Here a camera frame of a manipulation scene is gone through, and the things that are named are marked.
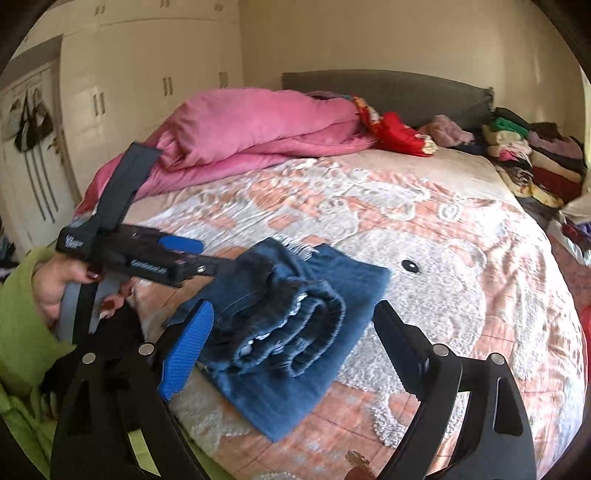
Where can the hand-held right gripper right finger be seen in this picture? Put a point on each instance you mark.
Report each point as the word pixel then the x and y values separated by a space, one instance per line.
pixel 392 341

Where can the peach and white printed blanket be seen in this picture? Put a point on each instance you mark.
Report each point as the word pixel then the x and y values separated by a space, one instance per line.
pixel 461 286

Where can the grey bed headboard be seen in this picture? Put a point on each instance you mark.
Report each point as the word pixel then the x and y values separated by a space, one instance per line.
pixel 415 97

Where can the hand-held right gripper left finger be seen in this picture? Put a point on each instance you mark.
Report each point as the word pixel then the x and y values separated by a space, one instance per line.
pixel 184 355

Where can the mauve fluffy cloth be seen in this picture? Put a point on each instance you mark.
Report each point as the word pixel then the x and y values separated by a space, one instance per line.
pixel 445 129

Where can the purple cloth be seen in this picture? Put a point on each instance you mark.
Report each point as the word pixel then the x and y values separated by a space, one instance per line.
pixel 581 233

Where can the dark hanging bag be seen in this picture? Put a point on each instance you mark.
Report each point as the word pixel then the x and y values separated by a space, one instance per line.
pixel 32 124

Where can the cream wardrobe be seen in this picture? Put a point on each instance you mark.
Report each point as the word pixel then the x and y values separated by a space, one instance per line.
pixel 138 60

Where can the pile of folded clothes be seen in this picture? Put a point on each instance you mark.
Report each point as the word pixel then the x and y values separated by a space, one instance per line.
pixel 545 161

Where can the pink duvet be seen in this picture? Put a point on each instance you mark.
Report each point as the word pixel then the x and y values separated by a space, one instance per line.
pixel 258 124

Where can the blue denim pants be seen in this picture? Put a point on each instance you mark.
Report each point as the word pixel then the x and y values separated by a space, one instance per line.
pixel 323 286

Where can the red patterned cloth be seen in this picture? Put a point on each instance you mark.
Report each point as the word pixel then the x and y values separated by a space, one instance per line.
pixel 397 131

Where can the person's left hand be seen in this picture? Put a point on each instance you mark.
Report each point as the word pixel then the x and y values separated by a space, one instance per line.
pixel 48 286

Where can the cream bed sheet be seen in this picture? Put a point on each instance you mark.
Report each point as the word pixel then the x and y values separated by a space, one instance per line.
pixel 461 161

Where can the white door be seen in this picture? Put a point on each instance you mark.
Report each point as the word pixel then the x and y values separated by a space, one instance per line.
pixel 18 194

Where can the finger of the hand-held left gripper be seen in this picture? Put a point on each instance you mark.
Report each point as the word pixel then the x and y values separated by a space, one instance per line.
pixel 221 266
pixel 180 242

